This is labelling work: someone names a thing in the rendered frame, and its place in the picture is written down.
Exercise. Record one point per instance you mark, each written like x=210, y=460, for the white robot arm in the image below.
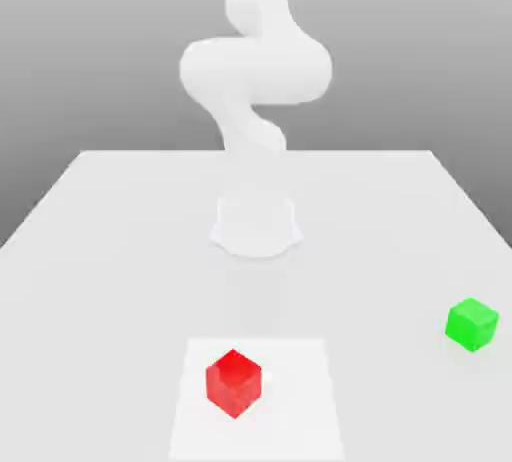
x=256, y=70

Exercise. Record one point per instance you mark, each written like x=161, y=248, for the small red cube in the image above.
x=234, y=384

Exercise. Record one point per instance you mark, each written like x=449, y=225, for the small green cube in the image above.
x=472, y=325

